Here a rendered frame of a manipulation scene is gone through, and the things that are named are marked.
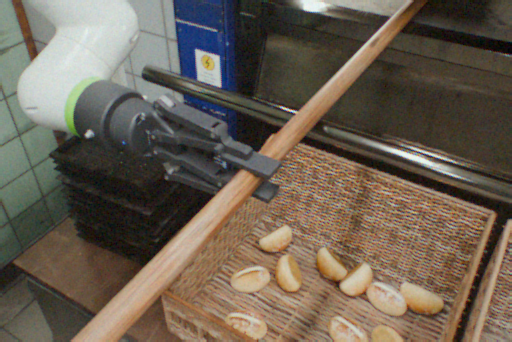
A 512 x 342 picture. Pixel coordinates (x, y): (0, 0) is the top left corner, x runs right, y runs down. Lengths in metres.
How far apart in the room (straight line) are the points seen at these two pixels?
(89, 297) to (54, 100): 0.67
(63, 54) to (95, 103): 0.11
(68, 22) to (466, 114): 0.76
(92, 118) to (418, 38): 0.64
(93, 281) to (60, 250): 0.15
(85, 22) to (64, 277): 0.76
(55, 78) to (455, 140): 0.77
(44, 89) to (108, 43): 0.12
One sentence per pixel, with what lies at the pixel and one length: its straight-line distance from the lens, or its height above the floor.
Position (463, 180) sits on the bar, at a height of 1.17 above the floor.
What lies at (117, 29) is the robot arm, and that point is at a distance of 0.78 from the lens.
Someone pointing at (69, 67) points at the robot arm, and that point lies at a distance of 0.76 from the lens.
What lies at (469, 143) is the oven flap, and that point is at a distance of 1.09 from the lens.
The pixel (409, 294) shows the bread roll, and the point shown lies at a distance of 1.21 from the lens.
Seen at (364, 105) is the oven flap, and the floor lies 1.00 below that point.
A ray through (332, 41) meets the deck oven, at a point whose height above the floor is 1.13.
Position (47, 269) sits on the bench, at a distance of 1.38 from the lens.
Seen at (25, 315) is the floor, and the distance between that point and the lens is 2.07.
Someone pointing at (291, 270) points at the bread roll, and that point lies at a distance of 1.19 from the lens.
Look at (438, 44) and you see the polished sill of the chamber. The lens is 1.02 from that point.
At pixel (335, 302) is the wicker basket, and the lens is 1.22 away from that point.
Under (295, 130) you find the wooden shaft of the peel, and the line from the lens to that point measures 0.65.
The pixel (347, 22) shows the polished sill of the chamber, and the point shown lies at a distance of 1.06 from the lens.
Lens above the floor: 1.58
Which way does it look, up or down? 40 degrees down
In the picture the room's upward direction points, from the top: straight up
